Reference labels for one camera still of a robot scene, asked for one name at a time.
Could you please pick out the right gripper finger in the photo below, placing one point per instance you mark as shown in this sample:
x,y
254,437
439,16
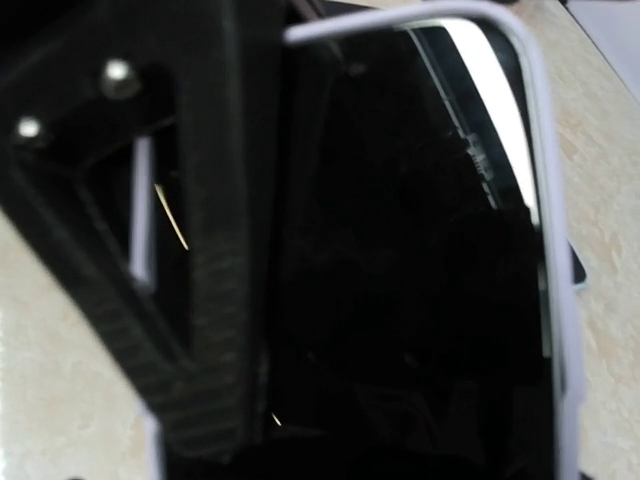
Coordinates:
x,y
138,145

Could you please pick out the lilac phone case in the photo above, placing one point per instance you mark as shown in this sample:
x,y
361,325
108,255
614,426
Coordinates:
x,y
566,361

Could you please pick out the black phone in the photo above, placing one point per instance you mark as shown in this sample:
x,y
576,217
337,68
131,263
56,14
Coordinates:
x,y
407,308
579,272

